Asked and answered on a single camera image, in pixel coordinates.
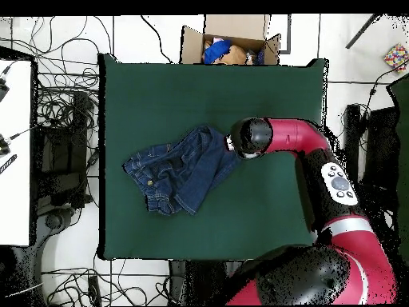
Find white table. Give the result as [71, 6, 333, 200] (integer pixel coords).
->
[0, 58, 33, 247]

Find blue denim jeans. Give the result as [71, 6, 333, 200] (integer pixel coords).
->
[121, 125, 243, 216]

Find open cardboard box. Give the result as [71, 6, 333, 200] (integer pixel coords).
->
[180, 14, 282, 66]

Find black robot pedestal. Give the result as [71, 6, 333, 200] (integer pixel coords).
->
[168, 260, 244, 306]

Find black ribbed strap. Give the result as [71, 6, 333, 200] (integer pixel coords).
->
[0, 153, 18, 175]

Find black power strip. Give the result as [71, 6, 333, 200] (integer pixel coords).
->
[87, 275, 102, 306]

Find dark green table cloth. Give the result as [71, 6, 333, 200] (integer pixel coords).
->
[97, 52, 329, 261]

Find colourful dotted cloth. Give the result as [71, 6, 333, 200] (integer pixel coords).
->
[383, 42, 409, 74]

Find tan fabric item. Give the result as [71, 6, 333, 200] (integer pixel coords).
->
[220, 44, 248, 66]

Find black metal rod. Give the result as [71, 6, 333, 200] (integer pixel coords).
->
[345, 13, 381, 50]

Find bright blue cloth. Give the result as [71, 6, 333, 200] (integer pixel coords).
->
[203, 39, 232, 65]

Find green covered side table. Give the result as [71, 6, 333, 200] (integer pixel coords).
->
[386, 76, 409, 266]

